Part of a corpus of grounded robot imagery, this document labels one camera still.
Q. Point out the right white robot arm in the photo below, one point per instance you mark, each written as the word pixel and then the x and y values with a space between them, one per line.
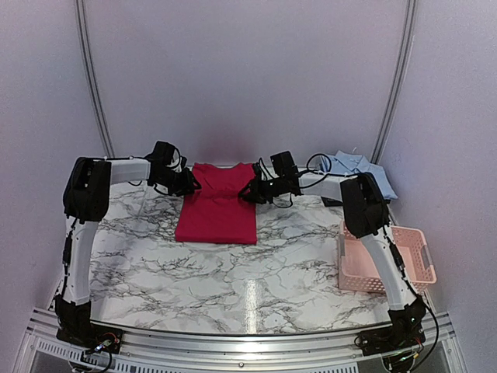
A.
pixel 366 217

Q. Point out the magenta red garment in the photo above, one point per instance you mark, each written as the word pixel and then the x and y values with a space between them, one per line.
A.
pixel 215 213

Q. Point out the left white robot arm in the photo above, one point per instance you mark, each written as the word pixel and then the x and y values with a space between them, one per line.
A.
pixel 86 202

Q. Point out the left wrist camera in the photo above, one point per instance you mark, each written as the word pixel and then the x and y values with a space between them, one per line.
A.
pixel 166 156

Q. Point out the light blue shirt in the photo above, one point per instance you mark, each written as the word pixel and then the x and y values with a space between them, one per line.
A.
pixel 345 164

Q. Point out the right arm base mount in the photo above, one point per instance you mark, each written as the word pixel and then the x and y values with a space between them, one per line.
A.
pixel 388 339

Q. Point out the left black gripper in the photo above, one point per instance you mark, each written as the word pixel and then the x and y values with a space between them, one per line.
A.
pixel 186 183

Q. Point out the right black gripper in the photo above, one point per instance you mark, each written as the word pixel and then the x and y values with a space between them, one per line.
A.
pixel 256 193

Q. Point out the left aluminium frame post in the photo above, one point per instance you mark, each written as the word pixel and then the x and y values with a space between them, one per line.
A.
pixel 91 78

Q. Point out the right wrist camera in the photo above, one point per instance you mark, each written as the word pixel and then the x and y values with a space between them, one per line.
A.
pixel 261 170

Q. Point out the aluminium table front rail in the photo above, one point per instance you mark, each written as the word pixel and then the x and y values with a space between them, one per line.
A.
pixel 148 350

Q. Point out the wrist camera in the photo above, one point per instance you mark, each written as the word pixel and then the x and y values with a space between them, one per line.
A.
pixel 261 170
pixel 166 156

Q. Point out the aluminium frame post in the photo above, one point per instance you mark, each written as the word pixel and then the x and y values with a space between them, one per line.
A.
pixel 400 71
pixel 91 78

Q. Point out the pink plastic laundry basket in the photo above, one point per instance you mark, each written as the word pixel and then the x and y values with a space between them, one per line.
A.
pixel 359 270

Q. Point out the right aluminium frame post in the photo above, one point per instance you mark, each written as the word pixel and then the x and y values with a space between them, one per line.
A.
pixel 400 71

